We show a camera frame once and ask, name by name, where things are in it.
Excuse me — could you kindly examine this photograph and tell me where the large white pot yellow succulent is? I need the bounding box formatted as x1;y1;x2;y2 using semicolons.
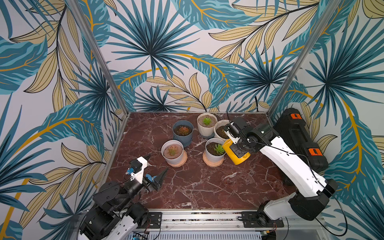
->
214;120;230;141

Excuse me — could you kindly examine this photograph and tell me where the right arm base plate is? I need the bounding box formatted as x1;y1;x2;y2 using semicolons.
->
238;212;284;229

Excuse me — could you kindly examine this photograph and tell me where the aluminium front rail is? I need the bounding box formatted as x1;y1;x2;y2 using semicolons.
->
147;209;331;240

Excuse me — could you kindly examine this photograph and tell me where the yellow plastic watering can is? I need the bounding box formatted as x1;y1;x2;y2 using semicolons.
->
223;139;251;165

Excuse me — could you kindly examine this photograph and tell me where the white ribbed pot green succulent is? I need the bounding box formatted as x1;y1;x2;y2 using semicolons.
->
197;113;218;139

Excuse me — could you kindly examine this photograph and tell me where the left aluminium frame post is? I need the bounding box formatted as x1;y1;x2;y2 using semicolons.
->
67;0;129;117

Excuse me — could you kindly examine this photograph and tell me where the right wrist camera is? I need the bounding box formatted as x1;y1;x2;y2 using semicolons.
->
225;122;241;145

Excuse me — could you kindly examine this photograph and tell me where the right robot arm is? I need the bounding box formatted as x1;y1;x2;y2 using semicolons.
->
223;117;338;228

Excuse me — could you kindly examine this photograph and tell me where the blue pot red succulent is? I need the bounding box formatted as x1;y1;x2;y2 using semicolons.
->
173;120;194;148

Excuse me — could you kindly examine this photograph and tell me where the aluminium frame post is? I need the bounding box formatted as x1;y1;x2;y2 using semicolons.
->
67;0;129;117
267;1;341;121

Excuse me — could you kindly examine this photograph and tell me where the white pot pink succulent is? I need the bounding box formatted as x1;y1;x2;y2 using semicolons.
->
161;140;188;168

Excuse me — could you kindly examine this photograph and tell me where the black tool case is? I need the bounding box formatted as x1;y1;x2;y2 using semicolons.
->
274;108;329;173

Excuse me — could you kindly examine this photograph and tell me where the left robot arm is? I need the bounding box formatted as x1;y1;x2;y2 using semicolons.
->
76;155;168;240

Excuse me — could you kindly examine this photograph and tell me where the right aluminium frame post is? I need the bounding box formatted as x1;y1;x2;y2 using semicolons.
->
267;1;341;121

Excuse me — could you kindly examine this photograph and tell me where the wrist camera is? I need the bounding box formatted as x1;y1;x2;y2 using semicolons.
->
126;157;148;184
225;122;241;145

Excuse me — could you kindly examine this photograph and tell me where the small white pot green succulent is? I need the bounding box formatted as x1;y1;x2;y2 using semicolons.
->
203;138;226;168

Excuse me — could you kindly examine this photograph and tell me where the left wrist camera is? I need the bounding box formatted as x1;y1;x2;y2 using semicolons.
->
126;157;148;184

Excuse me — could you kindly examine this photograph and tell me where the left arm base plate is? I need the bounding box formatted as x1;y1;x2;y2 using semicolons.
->
140;212;163;229

